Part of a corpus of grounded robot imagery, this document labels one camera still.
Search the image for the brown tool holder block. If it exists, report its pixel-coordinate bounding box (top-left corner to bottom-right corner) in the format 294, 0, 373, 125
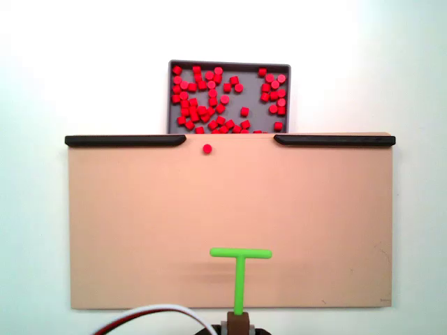
226, 311, 251, 335

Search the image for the green T-shaped pusher tool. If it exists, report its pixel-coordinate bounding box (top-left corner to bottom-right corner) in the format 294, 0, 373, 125
209, 247, 273, 315

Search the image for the grey rectangular container tray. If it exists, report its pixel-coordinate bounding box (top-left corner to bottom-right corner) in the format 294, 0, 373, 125
168, 59, 292, 135

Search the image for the tan rectangular board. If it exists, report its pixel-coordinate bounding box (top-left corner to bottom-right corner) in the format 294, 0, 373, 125
66, 131, 396, 311

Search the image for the white red black servo cable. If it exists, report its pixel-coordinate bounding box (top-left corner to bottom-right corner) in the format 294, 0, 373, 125
89, 304, 214, 335

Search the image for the black rail strip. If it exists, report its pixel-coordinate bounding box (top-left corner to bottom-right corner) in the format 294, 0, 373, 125
64, 135, 187, 148
273, 134, 397, 148

